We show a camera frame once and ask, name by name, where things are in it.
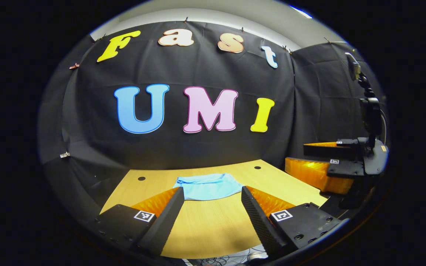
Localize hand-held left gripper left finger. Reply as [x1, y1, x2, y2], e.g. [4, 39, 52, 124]
[95, 187, 185, 256]

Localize tangle of black floor cables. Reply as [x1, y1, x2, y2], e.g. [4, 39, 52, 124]
[189, 246, 267, 266]

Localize ceiling light strip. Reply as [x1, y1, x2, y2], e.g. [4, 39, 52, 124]
[289, 4, 313, 19]

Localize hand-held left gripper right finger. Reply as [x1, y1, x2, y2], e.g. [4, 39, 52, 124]
[241, 186, 347, 259]

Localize light blue T-shirt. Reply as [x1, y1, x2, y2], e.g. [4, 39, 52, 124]
[173, 173, 244, 201]

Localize black backdrop cloth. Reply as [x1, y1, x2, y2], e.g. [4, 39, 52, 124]
[39, 20, 387, 222]

